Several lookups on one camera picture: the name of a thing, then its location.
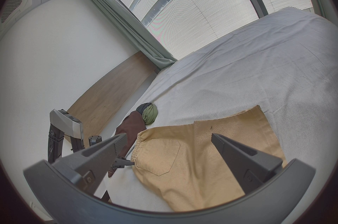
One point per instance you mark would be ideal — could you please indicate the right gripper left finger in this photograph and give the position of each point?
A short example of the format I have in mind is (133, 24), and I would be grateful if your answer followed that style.
(87, 164)

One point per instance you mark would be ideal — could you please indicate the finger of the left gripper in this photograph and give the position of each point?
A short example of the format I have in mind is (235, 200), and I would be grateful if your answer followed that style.
(124, 162)

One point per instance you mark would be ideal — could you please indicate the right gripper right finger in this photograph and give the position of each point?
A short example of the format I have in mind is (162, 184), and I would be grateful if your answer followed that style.
(248, 164)

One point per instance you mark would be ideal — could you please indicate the tan shorts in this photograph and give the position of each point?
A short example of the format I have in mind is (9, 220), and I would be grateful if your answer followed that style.
(190, 164)

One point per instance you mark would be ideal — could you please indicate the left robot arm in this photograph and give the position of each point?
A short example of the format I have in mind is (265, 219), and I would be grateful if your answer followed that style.
(66, 122)

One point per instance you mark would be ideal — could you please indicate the bed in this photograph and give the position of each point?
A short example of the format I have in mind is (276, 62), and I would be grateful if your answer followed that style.
(237, 72)

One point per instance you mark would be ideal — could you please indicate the brown shorts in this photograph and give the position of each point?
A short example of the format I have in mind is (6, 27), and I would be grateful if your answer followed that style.
(129, 125)

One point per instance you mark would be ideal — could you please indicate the green garment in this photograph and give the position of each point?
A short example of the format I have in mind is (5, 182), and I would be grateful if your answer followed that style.
(150, 114)

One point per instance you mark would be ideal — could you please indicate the black garment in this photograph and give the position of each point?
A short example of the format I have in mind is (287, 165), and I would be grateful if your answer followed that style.
(142, 108)

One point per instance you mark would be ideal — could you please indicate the grey-green curtain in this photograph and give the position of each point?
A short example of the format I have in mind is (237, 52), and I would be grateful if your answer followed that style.
(126, 22)

